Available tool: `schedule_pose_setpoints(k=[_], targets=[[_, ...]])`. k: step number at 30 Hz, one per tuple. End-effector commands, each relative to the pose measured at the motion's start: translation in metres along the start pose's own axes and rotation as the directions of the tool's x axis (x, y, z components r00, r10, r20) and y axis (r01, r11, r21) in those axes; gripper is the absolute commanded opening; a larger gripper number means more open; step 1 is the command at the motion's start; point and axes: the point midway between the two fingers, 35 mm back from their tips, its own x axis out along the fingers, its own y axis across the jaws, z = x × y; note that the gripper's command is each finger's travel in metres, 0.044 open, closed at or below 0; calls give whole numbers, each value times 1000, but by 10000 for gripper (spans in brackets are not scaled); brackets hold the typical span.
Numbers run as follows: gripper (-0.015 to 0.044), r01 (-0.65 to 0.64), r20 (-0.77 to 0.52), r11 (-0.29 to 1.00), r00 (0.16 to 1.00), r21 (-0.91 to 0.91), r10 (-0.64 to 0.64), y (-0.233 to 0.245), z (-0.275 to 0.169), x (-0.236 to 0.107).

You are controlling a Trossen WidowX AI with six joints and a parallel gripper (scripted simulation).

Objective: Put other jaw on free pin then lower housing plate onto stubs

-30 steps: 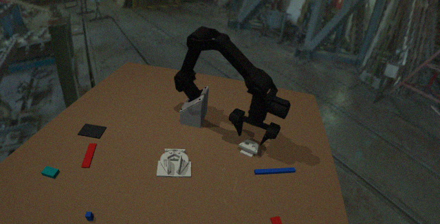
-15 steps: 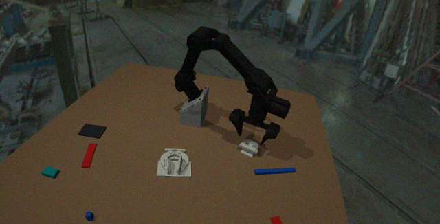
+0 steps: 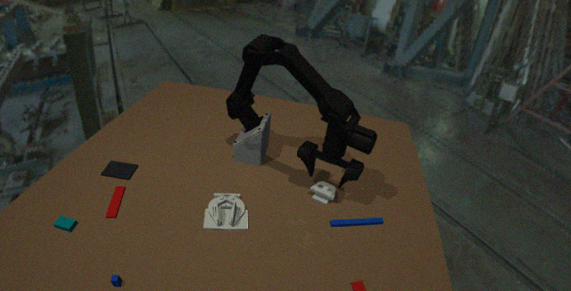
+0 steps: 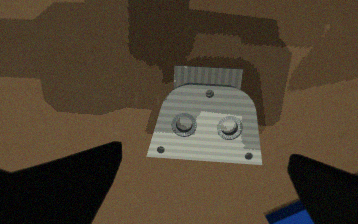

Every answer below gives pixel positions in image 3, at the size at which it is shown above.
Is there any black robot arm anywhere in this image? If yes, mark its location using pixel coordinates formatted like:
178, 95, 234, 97
226, 34, 377, 156

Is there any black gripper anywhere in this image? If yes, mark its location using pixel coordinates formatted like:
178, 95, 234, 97
297, 139, 364, 189

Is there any grey metal gear jaw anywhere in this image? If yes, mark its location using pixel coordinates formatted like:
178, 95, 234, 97
209, 195, 227, 226

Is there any small blue block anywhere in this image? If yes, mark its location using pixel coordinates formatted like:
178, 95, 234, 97
111, 275, 122, 287

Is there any small teal flat block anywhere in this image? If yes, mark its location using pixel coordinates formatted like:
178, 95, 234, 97
54, 216, 78, 233

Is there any blue flat bar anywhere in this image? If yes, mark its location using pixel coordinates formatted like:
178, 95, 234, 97
330, 217, 384, 227

